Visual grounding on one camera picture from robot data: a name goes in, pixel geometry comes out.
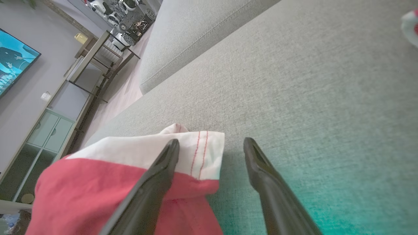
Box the pale green door cabinet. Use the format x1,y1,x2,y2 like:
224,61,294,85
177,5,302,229
0,55,110,204

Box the red mesh printed garment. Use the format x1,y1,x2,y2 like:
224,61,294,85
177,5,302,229
401,8,418,49

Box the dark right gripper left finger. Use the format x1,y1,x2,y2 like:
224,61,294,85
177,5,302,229
99,139,180,235

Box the grey fabric sofa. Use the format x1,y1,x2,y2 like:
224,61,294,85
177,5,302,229
80,0,418,235

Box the flat screen television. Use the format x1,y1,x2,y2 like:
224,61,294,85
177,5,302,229
0,29,41,98

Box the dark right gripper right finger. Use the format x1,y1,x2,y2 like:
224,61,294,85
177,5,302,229
243,137,324,235

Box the white parked robots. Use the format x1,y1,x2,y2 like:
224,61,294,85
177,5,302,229
83,0,158,47

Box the metal frame side table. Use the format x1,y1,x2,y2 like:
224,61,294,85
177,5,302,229
67,30,141,104

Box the red white basketball jersey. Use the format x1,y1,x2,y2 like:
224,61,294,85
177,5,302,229
25,123,226,235

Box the grey sofa cushion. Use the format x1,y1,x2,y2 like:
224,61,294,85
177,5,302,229
139,0,281,95

